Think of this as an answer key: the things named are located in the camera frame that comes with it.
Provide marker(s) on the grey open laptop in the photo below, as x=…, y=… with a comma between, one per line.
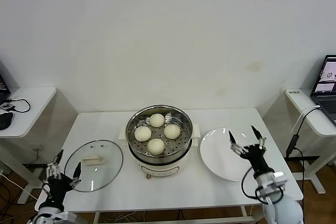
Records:
x=325, y=85

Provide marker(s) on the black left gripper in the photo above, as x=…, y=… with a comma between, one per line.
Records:
x=59, y=186

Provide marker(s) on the white electric cooker pot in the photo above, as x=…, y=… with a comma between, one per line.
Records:
x=162, y=167

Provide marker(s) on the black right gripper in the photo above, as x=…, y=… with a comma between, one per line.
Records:
x=256, y=155

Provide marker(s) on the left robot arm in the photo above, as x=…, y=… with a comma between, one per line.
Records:
x=50, y=212

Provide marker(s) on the white side table with mouse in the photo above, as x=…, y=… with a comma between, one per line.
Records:
x=29, y=108

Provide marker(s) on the black computer mouse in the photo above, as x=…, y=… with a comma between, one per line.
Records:
x=5, y=120

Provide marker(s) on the large white table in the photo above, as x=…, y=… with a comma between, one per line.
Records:
x=105, y=121

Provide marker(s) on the white side table with label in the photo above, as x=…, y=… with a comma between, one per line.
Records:
x=315, y=127

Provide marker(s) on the perforated steel steamer basket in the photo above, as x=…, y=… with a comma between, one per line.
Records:
x=183, y=127

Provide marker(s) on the black open laptop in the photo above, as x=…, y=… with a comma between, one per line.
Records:
x=3, y=87

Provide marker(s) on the white steamed baozi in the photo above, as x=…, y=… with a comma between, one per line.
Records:
x=172, y=131
x=157, y=119
x=155, y=146
x=142, y=133

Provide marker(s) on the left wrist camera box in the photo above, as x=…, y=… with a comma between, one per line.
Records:
x=69, y=216

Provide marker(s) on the round glass pot lid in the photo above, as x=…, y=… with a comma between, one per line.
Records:
x=110, y=155

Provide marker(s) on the small white label sticker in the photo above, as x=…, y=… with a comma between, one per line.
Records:
x=294, y=93

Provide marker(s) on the white wall socket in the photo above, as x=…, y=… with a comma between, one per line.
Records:
x=37, y=147

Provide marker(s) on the round white plate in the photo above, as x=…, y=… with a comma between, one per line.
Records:
x=207, y=141

